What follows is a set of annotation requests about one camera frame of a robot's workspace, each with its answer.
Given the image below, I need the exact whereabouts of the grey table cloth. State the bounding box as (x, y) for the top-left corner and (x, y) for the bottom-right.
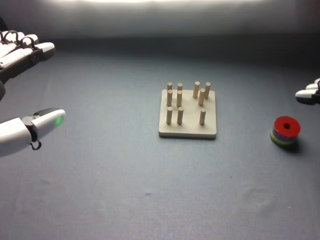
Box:
(0, 37), (320, 240)

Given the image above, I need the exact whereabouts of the stack of coloured rings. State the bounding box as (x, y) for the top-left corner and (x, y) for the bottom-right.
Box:
(269, 115), (302, 147)

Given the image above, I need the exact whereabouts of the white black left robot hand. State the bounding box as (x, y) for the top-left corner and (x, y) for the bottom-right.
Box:
(0, 29), (66, 158)

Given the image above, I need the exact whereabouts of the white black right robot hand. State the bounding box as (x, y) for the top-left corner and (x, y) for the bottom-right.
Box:
(295, 77), (320, 106)

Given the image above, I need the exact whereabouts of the wooden peg board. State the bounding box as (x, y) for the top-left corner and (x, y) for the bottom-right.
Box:
(158, 81), (217, 140)

